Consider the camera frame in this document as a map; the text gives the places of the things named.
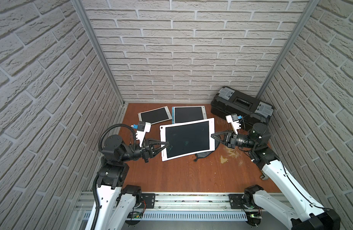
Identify blue microfiber cleaning mitt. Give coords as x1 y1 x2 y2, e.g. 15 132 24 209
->
193 141 220 162

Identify white drawing tablet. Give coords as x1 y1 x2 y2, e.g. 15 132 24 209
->
138 106 172 125
160 118 216 162

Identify blue-edged drawing tablet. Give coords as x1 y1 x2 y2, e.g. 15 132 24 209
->
172 106 207 124

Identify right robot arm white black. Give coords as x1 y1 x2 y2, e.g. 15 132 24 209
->
211 123 340 230

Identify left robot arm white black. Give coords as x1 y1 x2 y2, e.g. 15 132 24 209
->
86 135 169 230

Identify black toolbox grey latches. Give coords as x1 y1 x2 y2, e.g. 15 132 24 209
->
211 86 274 130

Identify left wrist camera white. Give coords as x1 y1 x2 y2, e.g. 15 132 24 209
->
131 121 151 147

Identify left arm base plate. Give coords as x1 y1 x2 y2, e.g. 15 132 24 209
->
134 193 156 209

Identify aluminium mounting rail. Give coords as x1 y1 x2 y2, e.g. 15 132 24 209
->
75 192 309 213

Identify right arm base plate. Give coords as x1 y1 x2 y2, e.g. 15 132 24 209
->
228 193 261 210

